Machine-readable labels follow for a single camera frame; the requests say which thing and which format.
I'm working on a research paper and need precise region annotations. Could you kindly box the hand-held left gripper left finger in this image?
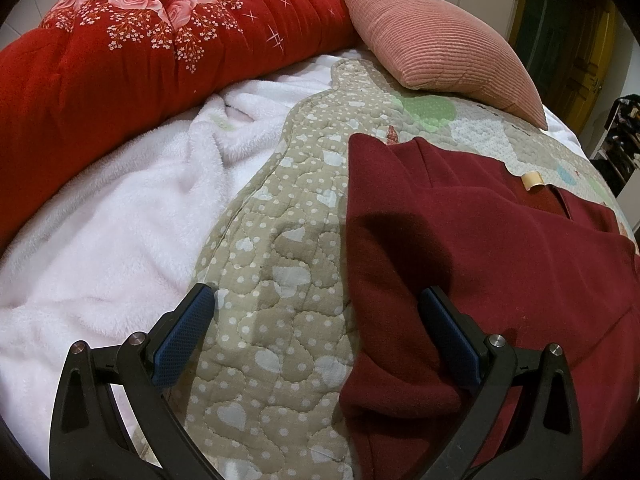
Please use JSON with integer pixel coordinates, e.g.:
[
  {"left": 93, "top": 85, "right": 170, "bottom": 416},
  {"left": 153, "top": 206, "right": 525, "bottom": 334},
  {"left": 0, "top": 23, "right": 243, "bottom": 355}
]
[{"left": 48, "top": 283, "right": 226, "bottom": 480}]

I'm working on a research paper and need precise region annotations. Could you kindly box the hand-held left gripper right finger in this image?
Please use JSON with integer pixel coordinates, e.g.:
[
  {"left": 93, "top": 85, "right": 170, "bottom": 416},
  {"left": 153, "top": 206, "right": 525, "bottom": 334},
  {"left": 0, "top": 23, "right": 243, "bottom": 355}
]
[{"left": 419, "top": 286, "right": 585, "bottom": 480}]

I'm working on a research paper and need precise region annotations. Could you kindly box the dark red garment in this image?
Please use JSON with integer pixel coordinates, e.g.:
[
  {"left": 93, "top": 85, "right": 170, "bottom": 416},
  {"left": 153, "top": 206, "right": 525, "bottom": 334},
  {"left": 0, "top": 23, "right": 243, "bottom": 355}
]
[{"left": 339, "top": 132, "right": 640, "bottom": 480}]

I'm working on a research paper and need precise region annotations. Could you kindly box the quilted heart-print bedspread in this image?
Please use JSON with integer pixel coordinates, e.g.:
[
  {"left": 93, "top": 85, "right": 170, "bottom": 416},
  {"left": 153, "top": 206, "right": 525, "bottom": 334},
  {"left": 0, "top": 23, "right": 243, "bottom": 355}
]
[{"left": 180, "top": 57, "right": 640, "bottom": 480}]

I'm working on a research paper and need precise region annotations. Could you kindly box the white fleece blanket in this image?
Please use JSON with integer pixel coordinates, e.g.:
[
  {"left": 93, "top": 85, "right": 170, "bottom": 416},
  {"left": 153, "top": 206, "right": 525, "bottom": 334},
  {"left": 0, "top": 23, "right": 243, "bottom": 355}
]
[{"left": 0, "top": 52, "right": 351, "bottom": 480}]

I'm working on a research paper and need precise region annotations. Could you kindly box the cluttered white rack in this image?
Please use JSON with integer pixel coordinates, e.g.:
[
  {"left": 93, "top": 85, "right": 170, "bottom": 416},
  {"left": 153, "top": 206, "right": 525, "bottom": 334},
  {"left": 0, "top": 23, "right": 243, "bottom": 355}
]
[{"left": 590, "top": 92, "right": 640, "bottom": 196}]

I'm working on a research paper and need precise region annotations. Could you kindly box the red floral quilt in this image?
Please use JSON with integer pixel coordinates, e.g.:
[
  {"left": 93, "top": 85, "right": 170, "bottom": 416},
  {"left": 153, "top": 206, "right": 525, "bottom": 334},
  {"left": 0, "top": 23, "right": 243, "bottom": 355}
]
[{"left": 0, "top": 0, "right": 361, "bottom": 251}]

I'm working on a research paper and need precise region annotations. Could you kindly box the yellow wooden door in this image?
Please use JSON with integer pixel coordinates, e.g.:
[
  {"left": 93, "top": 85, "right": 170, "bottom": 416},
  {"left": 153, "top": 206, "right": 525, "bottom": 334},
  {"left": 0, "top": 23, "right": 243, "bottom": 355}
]
[{"left": 520, "top": 0, "right": 621, "bottom": 136}]

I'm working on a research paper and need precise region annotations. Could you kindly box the pink corduroy pillow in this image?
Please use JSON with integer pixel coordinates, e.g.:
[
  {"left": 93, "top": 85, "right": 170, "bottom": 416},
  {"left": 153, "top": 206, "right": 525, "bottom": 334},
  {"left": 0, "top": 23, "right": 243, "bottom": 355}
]
[{"left": 328, "top": 0, "right": 548, "bottom": 130}]

